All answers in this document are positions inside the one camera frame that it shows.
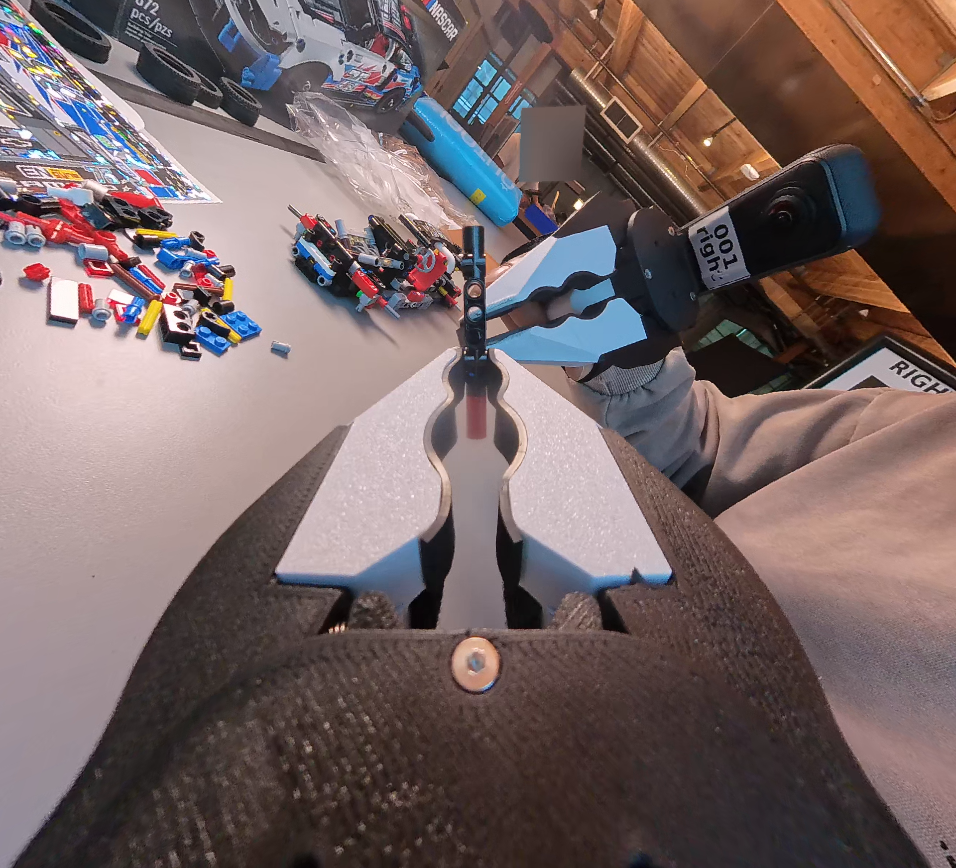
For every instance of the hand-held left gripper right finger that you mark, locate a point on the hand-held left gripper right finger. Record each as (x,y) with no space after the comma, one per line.
(582,509)

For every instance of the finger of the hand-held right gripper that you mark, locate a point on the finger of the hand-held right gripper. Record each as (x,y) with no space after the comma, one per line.
(553,263)
(575,338)

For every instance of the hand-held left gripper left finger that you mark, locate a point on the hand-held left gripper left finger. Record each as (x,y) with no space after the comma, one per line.
(366,502)

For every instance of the black lego panel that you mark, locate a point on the black lego panel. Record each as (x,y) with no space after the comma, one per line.
(473,286)

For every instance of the long red lego beam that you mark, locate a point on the long red lego beam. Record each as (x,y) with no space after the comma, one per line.
(476,416)

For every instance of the person's right forearm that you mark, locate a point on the person's right forearm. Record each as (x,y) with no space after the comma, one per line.
(747,435)

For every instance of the partly built lego car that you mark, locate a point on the partly built lego car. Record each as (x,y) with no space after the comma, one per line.
(373,263)

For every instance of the pile of mixed lego pieces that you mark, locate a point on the pile of mixed lego pieces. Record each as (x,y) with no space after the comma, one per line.
(134,271)

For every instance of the black lego tyre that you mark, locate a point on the black lego tyre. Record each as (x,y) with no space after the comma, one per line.
(240,100)

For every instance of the person's right hand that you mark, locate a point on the person's right hand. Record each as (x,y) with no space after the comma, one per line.
(541,312)

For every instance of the blue crate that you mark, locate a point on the blue crate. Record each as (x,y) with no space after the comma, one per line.
(539,217)

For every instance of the light blue padded case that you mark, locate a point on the light blue padded case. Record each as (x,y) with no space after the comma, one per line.
(463,159)

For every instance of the clear plastic bag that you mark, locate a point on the clear plastic bag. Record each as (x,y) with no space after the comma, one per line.
(358,151)

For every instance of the black framed marker sign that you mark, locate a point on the black framed marker sign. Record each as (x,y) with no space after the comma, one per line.
(889,368)

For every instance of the colourful sticker sheet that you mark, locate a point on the colourful sticker sheet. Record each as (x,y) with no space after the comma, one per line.
(75,129)

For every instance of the metal ventilation duct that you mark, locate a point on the metal ventilation duct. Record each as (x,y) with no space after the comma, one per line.
(635,144)

